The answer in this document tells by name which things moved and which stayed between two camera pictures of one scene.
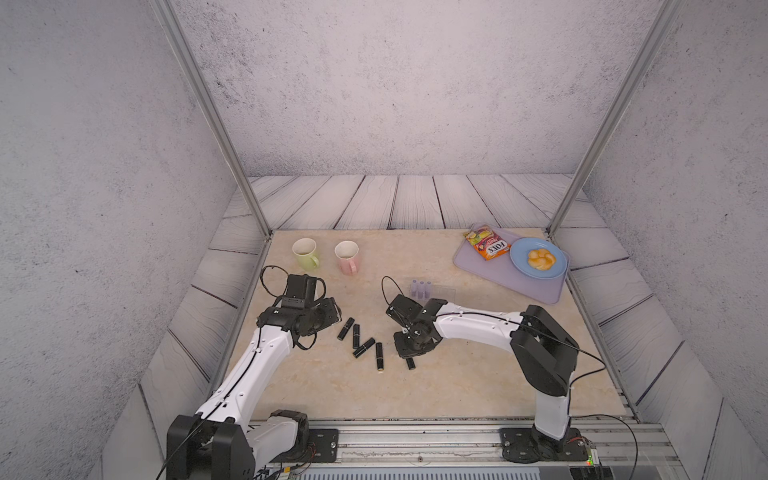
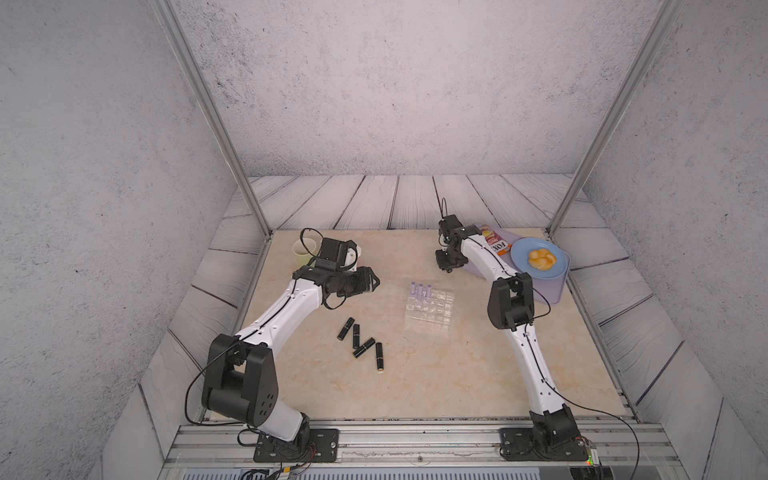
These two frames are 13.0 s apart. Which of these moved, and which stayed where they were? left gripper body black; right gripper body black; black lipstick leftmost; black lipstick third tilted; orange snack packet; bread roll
Moved: left gripper body black; right gripper body black
Stayed: bread roll; black lipstick leftmost; black lipstick third tilted; orange snack packet
